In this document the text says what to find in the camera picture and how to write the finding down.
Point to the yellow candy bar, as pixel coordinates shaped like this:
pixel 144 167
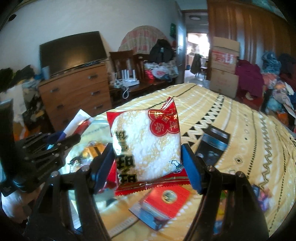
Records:
pixel 93 150

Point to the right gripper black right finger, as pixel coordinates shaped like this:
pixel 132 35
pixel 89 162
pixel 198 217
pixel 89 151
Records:
pixel 229 209

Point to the black flat television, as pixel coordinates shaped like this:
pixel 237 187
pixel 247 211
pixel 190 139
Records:
pixel 68 52

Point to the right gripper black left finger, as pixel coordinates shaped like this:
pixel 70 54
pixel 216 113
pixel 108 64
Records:
pixel 66 208

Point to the yellow patterned bed sheet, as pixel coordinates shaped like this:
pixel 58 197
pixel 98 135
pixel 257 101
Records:
pixel 260 146

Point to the person left hand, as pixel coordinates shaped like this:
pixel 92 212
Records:
pixel 18 205

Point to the orange red cardboard box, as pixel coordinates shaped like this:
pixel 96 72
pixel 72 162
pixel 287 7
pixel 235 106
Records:
pixel 160 205

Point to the stacked cardboard boxes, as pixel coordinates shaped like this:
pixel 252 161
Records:
pixel 224 56

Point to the pile of clothes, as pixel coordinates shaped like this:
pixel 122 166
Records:
pixel 269 88

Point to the white wifi router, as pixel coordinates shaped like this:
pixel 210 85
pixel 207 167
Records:
pixel 128 78

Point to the red white rice cracker bag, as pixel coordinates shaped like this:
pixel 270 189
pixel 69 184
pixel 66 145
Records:
pixel 147 148

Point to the glass bowl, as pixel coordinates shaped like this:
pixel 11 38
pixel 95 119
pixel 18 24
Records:
pixel 98 131

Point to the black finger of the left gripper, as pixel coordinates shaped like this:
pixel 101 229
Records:
pixel 62 147
pixel 37 142

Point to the black blue carton box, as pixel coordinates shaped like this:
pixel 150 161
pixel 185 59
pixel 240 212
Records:
pixel 214 143

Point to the dark wooden chair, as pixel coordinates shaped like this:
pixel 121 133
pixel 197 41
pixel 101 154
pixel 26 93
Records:
pixel 128 60

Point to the wooden chest of drawers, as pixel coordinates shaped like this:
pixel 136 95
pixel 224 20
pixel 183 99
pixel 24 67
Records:
pixel 84 89

